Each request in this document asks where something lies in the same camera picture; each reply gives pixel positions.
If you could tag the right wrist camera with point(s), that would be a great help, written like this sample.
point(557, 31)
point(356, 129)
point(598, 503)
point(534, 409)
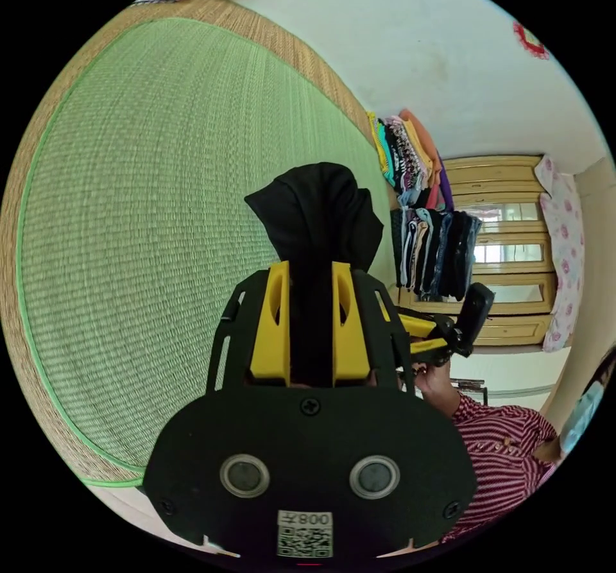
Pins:
point(476, 310)

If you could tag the black pants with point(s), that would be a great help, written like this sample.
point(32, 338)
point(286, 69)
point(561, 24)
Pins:
point(320, 217)

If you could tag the bed with green woven mat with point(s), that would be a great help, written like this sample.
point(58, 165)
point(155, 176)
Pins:
point(159, 207)

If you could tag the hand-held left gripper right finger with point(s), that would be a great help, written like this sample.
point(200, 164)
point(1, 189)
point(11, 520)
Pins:
point(349, 337)

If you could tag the person's right hand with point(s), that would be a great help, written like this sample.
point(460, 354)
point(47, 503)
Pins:
point(435, 390)

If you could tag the person's body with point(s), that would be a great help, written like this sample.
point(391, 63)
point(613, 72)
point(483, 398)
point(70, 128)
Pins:
point(505, 462)

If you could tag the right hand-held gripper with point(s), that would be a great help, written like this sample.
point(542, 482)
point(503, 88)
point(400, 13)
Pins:
point(450, 339)

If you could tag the yellow wooden window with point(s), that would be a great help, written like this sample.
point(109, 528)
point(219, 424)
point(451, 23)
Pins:
point(505, 237)

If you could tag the pile of clothes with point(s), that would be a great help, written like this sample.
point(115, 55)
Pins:
point(433, 246)

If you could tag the red frilled wall ornament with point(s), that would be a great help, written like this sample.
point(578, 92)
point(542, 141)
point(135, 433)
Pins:
point(529, 42)

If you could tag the pink floral curtain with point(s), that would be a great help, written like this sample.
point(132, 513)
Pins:
point(563, 246)

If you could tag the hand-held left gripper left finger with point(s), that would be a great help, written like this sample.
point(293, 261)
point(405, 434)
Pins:
point(272, 332)

